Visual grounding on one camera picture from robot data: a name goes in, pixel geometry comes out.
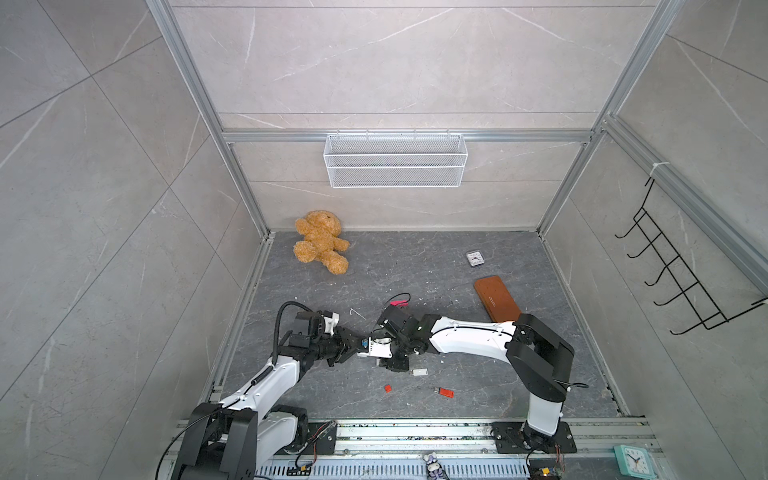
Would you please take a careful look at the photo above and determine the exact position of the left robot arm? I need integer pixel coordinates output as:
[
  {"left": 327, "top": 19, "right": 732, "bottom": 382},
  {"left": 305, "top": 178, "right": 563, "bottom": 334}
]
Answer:
[{"left": 167, "top": 300, "right": 370, "bottom": 479}]

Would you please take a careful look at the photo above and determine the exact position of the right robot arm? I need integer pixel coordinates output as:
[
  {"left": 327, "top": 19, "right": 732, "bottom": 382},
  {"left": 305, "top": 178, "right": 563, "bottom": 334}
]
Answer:
[{"left": 361, "top": 305, "right": 575, "bottom": 439}]

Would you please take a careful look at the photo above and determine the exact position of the red usb drive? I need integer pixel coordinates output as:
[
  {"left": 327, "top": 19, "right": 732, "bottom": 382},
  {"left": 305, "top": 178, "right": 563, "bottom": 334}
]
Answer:
[{"left": 436, "top": 387, "right": 455, "bottom": 398}]

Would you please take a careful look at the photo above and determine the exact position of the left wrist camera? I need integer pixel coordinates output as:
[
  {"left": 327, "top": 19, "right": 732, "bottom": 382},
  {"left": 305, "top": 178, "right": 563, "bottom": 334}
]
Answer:
[{"left": 321, "top": 311, "right": 340, "bottom": 336}]

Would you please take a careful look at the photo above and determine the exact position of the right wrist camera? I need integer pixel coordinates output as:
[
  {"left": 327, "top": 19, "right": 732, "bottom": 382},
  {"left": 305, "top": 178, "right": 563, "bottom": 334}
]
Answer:
[{"left": 357, "top": 337, "right": 393, "bottom": 359}]

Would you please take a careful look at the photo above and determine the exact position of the brown leather wallet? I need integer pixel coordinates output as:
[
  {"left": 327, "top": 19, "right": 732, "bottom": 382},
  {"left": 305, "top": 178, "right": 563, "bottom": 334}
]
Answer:
[{"left": 474, "top": 275, "right": 522, "bottom": 323}]

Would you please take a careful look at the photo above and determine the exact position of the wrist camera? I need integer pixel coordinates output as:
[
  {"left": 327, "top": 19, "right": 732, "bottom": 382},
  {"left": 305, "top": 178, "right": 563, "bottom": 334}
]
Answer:
[
  {"left": 357, "top": 337, "right": 393, "bottom": 359},
  {"left": 321, "top": 311, "right": 340, "bottom": 336}
]

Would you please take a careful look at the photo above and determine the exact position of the small square pink-white packet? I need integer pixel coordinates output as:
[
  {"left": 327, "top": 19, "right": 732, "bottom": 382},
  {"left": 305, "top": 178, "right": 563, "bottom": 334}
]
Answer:
[{"left": 466, "top": 250, "right": 485, "bottom": 267}]

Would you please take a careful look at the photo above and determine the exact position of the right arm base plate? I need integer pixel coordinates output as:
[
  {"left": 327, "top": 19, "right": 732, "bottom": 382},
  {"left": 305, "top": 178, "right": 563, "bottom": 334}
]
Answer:
[{"left": 491, "top": 421, "right": 577, "bottom": 454}]

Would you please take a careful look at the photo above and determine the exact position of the small purple toy figure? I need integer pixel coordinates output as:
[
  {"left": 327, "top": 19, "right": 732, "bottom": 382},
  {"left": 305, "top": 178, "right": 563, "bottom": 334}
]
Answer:
[{"left": 423, "top": 453, "right": 450, "bottom": 480}]

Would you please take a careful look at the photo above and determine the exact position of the black wire hook rack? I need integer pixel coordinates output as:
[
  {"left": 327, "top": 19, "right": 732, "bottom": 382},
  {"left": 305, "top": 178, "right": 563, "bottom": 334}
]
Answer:
[{"left": 614, "top": 179, "right": 767, "bottom": 336}]

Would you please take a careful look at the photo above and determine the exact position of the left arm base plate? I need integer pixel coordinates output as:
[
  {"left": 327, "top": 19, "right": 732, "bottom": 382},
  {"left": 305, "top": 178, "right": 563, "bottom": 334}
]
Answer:
[{"left": 277, "top": 420, "right": 339, "bottom": 455}]

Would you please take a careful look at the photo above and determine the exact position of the brown teddy bear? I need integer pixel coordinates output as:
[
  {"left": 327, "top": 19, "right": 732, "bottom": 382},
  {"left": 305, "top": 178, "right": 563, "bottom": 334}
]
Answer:
[{"left": 293, "top": 210, "right": 350, "bottom": 275}]

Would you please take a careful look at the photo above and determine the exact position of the teal alarm clock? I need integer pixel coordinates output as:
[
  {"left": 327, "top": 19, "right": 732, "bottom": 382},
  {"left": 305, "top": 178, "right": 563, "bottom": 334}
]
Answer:
[{"left": 614, "top": 445, "right": 657, "bottom": 479}]

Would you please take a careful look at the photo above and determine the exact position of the white wire mesh basket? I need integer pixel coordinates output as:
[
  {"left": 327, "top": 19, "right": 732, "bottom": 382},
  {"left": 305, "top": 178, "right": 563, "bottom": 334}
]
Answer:
[{"left": 323, "top": 133, "right": 468, "bottom": 189}]

